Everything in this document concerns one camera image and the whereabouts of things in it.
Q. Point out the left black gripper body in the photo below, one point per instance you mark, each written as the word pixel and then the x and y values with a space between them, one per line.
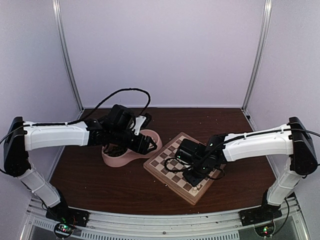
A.
pixel 119 137

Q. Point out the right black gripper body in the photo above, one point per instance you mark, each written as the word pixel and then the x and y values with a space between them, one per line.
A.
pixel 198 167

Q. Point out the wooden chess board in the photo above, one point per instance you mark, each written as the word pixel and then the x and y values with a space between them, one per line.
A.
pixel 175 180

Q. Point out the pink double bowl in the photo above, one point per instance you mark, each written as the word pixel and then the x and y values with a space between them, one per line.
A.
pixel 130 155

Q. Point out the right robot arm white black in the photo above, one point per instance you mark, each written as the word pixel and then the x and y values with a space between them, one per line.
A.
pixel 291 139

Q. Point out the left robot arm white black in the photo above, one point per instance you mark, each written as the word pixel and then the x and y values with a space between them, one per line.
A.
pixel 24 137

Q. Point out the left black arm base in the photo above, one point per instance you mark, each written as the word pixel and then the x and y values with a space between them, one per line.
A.
pixel 68 222

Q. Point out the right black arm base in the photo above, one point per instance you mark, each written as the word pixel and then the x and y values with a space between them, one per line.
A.
pixel 261 219

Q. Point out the dark chess pieces pile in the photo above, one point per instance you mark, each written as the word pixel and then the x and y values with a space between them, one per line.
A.
pixel 114 151

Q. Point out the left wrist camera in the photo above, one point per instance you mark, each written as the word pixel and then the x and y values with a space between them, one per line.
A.
pixel 141 121

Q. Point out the front aluminium rail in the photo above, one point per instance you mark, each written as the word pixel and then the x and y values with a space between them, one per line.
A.
pixel 225 225

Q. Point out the left aluminium frame post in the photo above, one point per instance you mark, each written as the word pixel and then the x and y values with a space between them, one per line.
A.
pixel 56 4

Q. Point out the aluminium frame post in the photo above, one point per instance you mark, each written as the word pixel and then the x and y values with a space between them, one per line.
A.
pixel 56 4
pixel 264 30

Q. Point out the right aluminium frame post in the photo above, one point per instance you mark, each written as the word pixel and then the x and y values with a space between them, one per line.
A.
pixel 264 30

